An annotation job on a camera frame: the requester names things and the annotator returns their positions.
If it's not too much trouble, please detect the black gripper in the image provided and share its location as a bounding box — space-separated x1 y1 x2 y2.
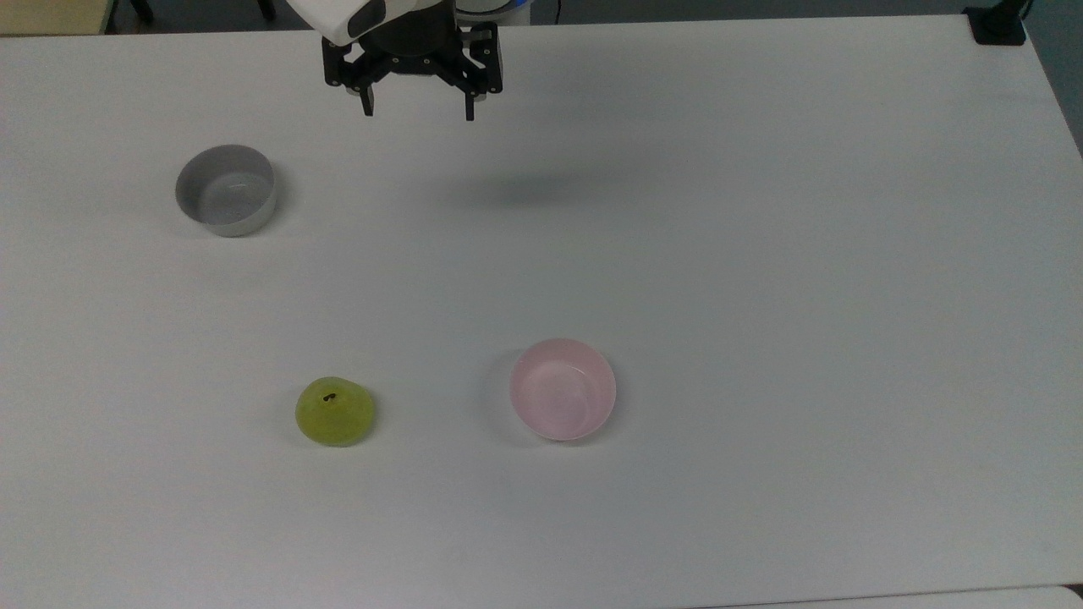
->
322 0 505 123

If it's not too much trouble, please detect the green pear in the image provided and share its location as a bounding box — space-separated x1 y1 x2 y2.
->
294 376 377 448

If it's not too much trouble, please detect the grey bowl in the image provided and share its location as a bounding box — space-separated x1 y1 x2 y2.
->
175 144 278 238

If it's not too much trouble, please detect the pink bowl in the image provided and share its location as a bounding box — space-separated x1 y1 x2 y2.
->
509 338 618 442

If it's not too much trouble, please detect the wooden table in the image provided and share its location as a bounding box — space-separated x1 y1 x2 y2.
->
0 0 116 36

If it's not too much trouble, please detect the black table clamp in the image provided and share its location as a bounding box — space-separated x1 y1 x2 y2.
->
963 0 1031 47

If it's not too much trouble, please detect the white adjacent table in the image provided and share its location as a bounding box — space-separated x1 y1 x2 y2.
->
694 584 1083 609

